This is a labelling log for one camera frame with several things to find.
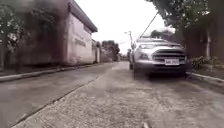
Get silver car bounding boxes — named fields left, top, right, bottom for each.
left=128, top=37, right=189, bottom=79

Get dark wall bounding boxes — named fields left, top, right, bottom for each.
left=182, top=19, right=224, bottom=62

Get distant trees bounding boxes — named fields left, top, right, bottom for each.
left=101, top=39, right=121, bottom=63

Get overhead wire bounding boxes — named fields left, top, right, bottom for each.
left=139, top=11, right=160, bottom=39

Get large tree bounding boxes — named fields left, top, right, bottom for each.
left=146, top=0, right=224, bottom=61

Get concrete kerb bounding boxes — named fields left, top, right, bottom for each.
left=186, top=71, right=224, bottom=88
left=0, top=61, right=111, bottom=83

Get grey concrete road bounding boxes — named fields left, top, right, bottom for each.
left=0, top=60, right=224, bottom=128

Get grey concrete building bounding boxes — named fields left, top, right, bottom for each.
left=6, top=0, right=99, bottom=67

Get street lamp pole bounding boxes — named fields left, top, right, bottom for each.
left=123, top=30, right=134, bottom=51

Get low plants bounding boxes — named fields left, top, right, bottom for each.
left=188, top=55, right=221, bottom=70

